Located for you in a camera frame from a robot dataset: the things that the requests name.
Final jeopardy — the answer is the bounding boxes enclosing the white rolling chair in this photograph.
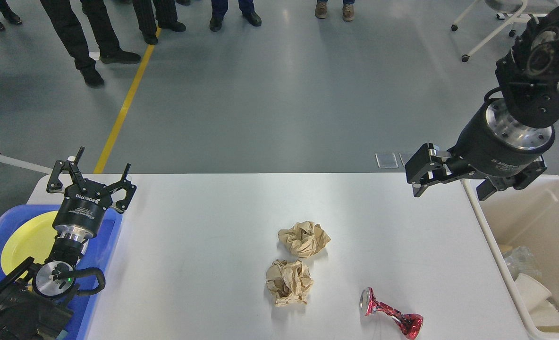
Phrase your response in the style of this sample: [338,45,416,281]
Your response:
[450,0,559,63]

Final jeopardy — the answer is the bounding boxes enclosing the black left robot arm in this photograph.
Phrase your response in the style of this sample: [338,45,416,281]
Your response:
[0,148,136,340]

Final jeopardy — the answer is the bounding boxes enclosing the white paper cup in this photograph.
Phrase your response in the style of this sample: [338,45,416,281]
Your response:
[515,273,552,312]

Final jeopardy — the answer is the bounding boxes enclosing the aluminium foil tray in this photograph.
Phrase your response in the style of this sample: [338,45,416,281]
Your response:
[502,246,556,314]

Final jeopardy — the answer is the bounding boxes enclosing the white waste bin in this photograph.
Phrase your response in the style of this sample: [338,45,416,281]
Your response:
[462,175,559,340]

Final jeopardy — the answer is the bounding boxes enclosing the floor socket plate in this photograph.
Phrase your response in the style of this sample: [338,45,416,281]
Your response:
[376,152,399,169]
[399,152,414,167]

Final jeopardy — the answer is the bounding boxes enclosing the bystander black trousers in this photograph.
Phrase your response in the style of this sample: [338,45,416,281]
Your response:
[132,0,186,45]
[40,0,141,88]

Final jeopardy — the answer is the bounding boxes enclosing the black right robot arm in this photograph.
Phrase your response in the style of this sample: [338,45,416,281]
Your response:
[405,6,559,201]

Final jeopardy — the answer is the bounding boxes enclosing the crumpled brown paper upper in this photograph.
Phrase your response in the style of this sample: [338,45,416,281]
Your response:
[278,221,331,258]

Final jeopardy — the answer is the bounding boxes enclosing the left floor socket plate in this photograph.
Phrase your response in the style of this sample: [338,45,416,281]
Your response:
[376,152,399,169]

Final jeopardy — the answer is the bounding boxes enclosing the red foil wrapper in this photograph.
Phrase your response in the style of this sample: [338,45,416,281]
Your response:
[359,287,423,340]

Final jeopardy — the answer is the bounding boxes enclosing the yellow plastic plate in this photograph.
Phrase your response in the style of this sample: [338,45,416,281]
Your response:
[0,211,57,275]

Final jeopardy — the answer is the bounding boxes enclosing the bystander dark blue trousers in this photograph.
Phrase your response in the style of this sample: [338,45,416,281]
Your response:
[209,0,262,32]

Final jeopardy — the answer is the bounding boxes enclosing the crumpled brown paper lower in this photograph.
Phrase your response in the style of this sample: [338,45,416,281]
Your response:
[266,260,314,307]

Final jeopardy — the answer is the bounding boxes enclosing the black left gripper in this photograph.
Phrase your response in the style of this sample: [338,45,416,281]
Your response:
[46,146,137,242]

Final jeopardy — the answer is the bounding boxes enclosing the bystander black trousers middle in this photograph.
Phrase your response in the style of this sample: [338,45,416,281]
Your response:
[132,0,186,45]

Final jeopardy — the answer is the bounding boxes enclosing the right floor socket plate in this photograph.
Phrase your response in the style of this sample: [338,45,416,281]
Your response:
[399,152,414,167]

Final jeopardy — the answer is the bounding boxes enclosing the crumpled brown paper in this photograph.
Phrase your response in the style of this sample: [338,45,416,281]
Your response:
[278,221,331,258]
[266,260,314,307]

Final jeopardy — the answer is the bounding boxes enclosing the bystander black trousers left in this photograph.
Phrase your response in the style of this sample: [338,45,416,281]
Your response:
[40,0,141,88]

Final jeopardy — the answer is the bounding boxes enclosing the cream paper cup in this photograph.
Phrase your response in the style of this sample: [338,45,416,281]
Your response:
[529,300,559,333]

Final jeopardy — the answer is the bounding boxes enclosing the white pink plate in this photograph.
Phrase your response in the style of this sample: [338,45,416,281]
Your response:
[78,239,90,261]

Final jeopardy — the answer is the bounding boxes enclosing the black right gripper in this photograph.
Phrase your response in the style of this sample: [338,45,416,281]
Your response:
[405,98,555,201]

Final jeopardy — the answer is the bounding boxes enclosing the bystander brown shoes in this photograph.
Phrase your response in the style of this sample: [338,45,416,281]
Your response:
[314,0,356,21]

